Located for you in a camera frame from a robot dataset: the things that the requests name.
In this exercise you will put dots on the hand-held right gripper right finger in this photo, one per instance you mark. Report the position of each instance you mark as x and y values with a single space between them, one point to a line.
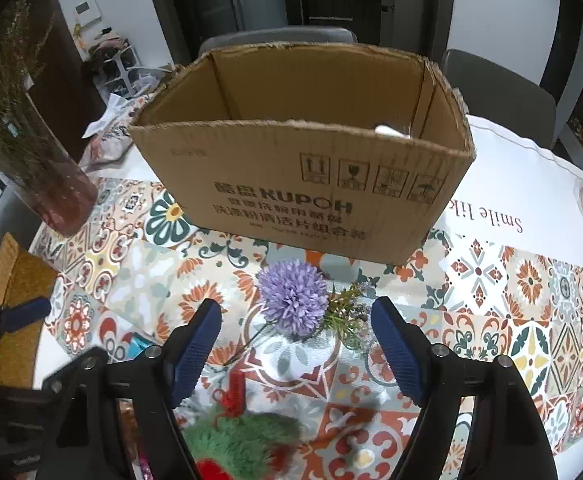
396 355

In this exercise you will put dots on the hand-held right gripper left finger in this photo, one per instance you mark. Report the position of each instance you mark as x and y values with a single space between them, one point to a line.
196 352

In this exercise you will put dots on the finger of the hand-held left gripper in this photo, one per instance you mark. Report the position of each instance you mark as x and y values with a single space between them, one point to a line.
21 312

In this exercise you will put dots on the red snack packet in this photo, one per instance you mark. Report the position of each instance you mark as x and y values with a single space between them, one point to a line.
134 347

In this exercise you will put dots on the green red plush toy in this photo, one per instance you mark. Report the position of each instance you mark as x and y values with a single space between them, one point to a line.
251 440

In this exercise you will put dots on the purple artificial flower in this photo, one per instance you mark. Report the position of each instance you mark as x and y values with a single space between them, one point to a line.
291 295

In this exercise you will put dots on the brown cardboard box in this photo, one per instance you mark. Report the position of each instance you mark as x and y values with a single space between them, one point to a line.
271 175

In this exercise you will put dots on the white soft item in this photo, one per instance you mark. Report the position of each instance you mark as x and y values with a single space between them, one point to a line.
391 131

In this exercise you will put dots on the yellow woven seat cushion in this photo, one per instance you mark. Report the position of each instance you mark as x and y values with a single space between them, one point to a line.
13 285

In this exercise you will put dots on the small red plastic charm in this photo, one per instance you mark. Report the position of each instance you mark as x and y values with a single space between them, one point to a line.
232 394

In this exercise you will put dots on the grey dining chair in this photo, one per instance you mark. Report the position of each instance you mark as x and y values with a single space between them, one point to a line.
271 37
501 95
6 220

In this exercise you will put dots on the patterned table runner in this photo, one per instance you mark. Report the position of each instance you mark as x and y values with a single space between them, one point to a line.
496 310

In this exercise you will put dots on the glass vase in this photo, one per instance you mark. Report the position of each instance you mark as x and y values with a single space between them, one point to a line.
56 195

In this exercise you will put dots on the white lettered tablecloth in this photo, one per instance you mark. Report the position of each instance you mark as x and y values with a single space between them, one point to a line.
521 185

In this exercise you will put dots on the dried flower bunch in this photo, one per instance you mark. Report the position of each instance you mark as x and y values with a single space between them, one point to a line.
6 90

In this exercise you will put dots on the white shoe rack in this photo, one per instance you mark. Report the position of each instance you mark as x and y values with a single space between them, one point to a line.
119 62

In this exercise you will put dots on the dark kitchen cabinet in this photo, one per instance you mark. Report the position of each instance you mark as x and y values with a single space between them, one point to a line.
341 5

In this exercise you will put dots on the glass sliding door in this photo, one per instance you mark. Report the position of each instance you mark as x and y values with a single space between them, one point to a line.
241 0

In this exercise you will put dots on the white wall intercom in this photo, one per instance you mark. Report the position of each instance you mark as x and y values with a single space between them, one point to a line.
87 14

